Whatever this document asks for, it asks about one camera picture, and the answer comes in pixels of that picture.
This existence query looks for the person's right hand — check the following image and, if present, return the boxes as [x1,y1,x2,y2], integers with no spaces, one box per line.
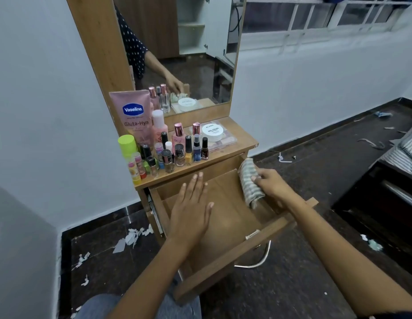
[251,168,301,213]

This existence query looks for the person's left hand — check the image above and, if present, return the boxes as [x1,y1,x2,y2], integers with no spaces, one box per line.
[167,171,215,249]

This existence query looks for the green checked cloth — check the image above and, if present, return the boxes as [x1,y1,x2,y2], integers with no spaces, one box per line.
[238,158,266,210]

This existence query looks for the wooden drawer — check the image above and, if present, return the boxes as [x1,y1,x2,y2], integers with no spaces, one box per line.
[146,154,319,304]

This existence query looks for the glitter capped nail polish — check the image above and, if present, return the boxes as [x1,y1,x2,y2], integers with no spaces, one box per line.
[161,149,175,173]

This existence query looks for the nude nail polish bottle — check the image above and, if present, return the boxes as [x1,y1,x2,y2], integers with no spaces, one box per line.
[174,143,186,167]

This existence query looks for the small dark nail polish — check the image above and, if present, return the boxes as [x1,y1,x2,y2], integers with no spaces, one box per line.
[146,156,159,178]

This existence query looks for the yellow nail polish bottle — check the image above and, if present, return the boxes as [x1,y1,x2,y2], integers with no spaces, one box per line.
[184,135,193,165]

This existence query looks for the blue nail polish bottle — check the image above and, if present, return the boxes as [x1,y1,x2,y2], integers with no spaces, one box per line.
[192,133,202,162]

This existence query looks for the clear box of mini bottles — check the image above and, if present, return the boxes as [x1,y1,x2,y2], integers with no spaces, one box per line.
[189,121,237,153]

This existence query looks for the yellow lip balm stick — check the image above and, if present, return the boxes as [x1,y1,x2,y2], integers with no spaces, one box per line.
[128,159,143,187]

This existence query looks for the pink perfume bottle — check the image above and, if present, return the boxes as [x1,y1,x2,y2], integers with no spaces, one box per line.
[171,122,186,155]

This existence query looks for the white round jar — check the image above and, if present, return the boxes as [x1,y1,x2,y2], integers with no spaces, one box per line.
[202,122,225,142]

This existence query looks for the pink bottle with white cap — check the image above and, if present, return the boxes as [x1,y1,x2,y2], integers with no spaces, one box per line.
[151,109,169,147]

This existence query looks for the green cylindrical stick container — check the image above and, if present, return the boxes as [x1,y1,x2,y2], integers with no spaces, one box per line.
[118,134,138,162]

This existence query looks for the pink Vaseline lotion tube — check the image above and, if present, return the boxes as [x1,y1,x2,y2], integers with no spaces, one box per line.
[108,89,153,147]

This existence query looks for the person's left forearm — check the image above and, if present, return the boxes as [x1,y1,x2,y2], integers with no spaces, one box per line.
[106,239,200,319]

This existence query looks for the person's right forearm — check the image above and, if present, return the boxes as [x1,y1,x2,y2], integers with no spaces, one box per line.
[285,199,412,316]

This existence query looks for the person's grey jeans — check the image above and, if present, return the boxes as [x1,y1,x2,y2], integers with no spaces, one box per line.
[74,285,202,319]

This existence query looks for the torn white paper pile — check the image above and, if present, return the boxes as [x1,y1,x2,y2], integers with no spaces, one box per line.
[112,224,154,255]

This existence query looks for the grey curved strip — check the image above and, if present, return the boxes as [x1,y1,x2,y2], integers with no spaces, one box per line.
[357,138,386,151]

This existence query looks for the crumpled white paper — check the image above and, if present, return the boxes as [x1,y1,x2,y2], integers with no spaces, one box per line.
[360,234,383,252]

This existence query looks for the dressing table mirror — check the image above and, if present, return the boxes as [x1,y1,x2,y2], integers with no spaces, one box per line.
[112,0,247,117]

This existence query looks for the white barred window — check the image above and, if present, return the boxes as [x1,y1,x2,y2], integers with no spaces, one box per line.
[241,0,412,52]

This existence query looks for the navy dotted sleeve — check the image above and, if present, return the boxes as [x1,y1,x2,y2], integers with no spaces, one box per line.
[369,311,412,319]

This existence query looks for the wooden dressing table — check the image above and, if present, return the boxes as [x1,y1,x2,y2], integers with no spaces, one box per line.
[65,0,259,246]

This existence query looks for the metal drawer rail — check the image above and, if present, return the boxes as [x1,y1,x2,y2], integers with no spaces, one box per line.
[147,195,165,235]

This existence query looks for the dark wooden bed frame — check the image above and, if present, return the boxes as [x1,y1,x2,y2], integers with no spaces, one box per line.
[332,159,412,280]

